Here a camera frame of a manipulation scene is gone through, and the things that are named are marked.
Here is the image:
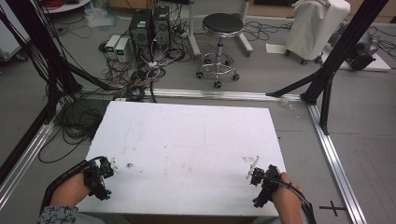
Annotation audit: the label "white flat board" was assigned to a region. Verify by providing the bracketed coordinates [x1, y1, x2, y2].
[321, 49, 392, 73]

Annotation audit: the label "black frame post with cables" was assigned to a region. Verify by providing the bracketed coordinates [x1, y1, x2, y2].
[0, 0, 120, 125]

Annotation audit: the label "white power supply box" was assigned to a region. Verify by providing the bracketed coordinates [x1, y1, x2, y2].
[114, 37, 132, 63]
[105, 34, 121, 60]

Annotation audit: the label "aluminium floor rail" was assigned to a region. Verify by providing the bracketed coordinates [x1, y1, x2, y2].
[79, 87, 304, 103]
[306, 103, 369, 224]
[0, 120, 56, 210]

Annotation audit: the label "white desk leg frame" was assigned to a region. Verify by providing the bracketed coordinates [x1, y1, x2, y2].
[186, 0, 255, 59]

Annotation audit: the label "clear plastic bag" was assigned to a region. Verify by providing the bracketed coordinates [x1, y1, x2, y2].
[83, 7, 120, 30]

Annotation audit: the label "black computer tower green label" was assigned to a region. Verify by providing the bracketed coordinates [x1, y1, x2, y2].
[128, 8, 154, 63]

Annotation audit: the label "white round table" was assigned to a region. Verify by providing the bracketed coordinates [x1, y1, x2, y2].
[39, 0, 92, 15]

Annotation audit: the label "grey and black machine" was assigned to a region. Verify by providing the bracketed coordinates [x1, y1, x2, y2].
[345, 29, 381, 72]

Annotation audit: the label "white cloth covered cart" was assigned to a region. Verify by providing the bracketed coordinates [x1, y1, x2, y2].
[284, 0, 352, 66]

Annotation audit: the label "black coiled floor cables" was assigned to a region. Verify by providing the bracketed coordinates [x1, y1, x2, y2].
[37, 98, 110, 164]

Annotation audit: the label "person's right hand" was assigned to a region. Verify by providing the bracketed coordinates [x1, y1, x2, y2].
[271, 172, 304, 217]

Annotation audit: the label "person's left hand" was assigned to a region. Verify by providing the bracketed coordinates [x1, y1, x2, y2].
[49, 172, 92, 208]

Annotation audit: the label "black round stool on castors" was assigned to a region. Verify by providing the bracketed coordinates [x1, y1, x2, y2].
[195, 12, 245, 90]

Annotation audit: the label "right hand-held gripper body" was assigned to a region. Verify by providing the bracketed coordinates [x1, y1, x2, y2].
[249, 164, 282, 209]

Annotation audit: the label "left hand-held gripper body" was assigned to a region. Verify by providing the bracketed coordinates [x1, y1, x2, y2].
[82, 156, 115, 202]

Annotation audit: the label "tangle of floor cables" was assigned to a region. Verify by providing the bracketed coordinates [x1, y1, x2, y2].
[98, 36, 191, 103]

